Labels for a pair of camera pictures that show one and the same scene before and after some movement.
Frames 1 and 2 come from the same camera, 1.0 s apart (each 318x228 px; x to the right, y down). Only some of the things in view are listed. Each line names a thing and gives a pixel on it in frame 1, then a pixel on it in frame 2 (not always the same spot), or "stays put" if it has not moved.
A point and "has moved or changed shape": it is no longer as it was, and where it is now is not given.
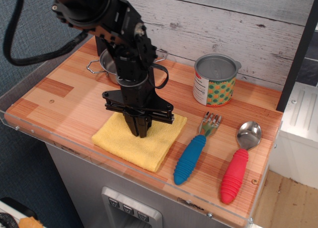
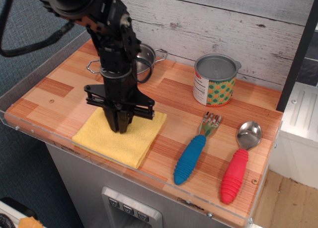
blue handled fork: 209,124 stays put
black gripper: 138,96 → 120,90
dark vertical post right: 298,62 stays put
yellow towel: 114,136 has moved or changed shape
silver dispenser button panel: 122,210 stays put
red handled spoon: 248,134 stays put
